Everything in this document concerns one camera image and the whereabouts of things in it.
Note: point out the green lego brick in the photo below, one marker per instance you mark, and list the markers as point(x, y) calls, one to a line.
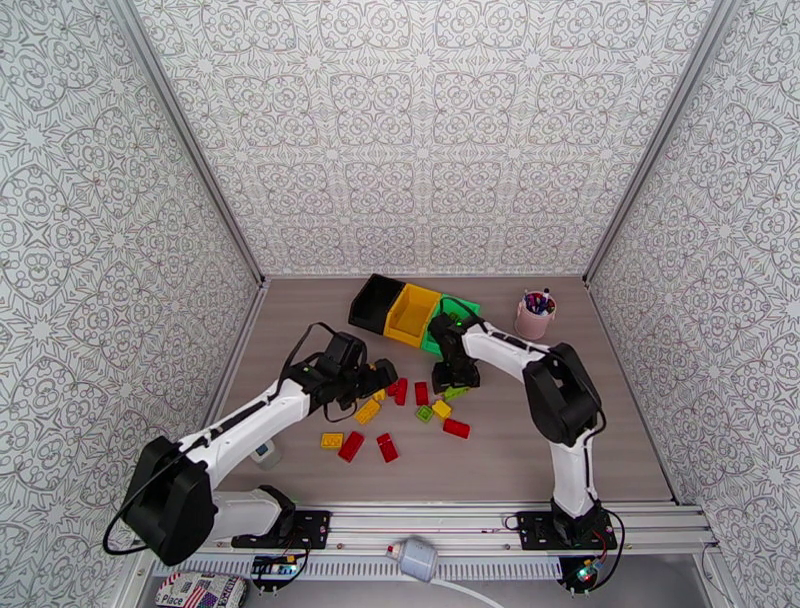
point(455, 394)
point(425, 413)

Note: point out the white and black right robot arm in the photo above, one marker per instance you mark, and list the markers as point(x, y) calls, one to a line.
point(562, 400)

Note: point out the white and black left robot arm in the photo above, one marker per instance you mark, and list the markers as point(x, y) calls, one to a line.
point(262, 412)

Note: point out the green plastic bin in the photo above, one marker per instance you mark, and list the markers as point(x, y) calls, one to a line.
point(429, 345)

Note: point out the yellow plastic bin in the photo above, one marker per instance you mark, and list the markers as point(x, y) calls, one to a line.
point(409, 312)

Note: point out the black plastic bin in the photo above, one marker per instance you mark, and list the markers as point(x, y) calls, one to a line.
point(375, 300)

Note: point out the pink pen cup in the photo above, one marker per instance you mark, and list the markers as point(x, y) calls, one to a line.
point(532, 322)

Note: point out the black-capped marker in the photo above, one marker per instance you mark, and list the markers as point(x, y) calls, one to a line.
point(546, 295)

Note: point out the small circuit board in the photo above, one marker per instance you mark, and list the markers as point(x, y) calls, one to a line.
point(587, 572)
point(275, 567)

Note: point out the flag-print fabric pouch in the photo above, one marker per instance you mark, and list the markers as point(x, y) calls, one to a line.
point(200, 590)

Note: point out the aluminium table edge rail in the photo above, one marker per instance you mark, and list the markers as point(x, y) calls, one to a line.
point(238, 350)
point(615, 350)

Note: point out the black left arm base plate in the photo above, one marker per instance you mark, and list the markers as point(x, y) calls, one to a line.
point(306, 528)

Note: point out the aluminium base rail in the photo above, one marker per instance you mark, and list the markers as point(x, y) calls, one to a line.
point(425, 522)

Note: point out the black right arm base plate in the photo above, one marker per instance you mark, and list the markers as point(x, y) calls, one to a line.
point(534, 530)

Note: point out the aluminium frame post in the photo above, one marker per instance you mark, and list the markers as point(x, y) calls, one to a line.
point(191, 140)
point(662, 140)

